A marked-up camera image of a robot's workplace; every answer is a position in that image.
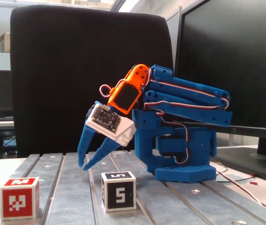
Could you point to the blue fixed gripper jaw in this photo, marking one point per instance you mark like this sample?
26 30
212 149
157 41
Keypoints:
102 151

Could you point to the blue pivoting gripper jaw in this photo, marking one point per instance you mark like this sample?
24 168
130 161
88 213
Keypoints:
84 145

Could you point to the black cube with number five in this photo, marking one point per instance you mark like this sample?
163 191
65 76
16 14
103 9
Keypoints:
118 194

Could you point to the blue and orange robot arm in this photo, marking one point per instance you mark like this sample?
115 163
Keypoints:
193 110

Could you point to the red cube with white marker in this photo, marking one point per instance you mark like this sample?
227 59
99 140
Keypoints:
17 201

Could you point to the black office chair backrest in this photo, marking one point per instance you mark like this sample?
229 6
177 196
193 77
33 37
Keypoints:
53 70

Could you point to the brown cardboard box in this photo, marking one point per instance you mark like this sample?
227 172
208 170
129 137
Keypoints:
5 43

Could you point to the black Dell monitor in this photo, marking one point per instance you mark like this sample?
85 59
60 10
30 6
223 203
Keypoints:
240 70

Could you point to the white mounted camera module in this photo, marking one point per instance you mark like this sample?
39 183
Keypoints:
125 133

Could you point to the aluminium slotted base plate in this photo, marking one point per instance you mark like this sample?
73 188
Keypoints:
170 211

